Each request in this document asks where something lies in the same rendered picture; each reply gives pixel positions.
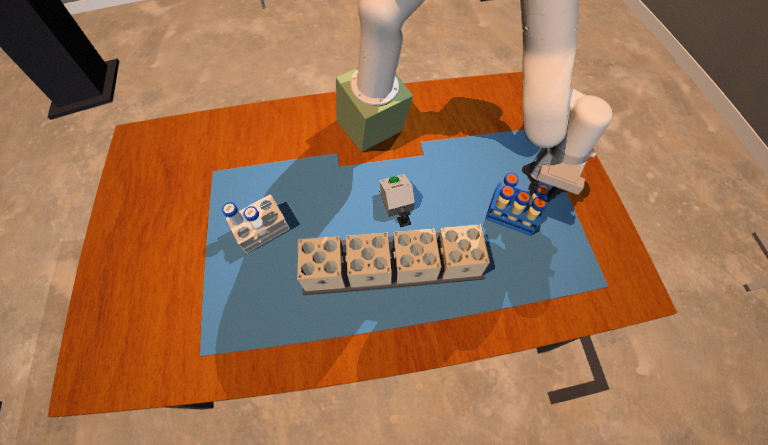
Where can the blue tube rack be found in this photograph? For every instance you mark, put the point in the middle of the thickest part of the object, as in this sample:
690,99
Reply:
507,211

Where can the conical tube with pink liquid and blue cap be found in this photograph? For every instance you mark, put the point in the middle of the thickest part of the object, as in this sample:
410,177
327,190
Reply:
510,179

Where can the light blue bench mat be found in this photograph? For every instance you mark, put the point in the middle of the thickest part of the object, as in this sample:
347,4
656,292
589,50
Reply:
254,300

